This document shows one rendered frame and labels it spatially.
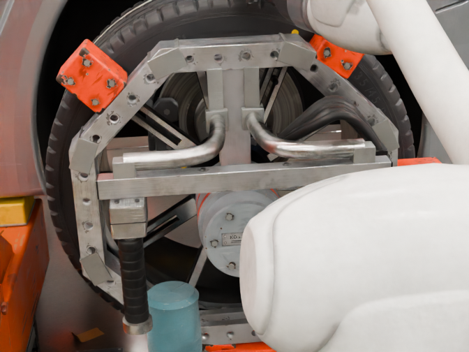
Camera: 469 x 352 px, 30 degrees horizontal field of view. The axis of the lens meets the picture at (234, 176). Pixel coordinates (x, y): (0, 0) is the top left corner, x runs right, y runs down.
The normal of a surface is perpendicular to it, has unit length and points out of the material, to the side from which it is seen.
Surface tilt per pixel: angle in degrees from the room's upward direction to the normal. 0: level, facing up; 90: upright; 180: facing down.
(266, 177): 90
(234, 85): 90
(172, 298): 0
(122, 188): 90
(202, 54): 90
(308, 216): 29
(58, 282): 0
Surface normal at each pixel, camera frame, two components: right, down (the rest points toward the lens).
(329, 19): -0.80, 0.47
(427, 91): -0.85, 0.00
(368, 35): -0.60, 0.54
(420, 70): -0.68, -0.08
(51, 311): -0.04, -0.93
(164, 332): -0.25, 0.32
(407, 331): 0.15, 0.15
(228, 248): 0.08, 0.36
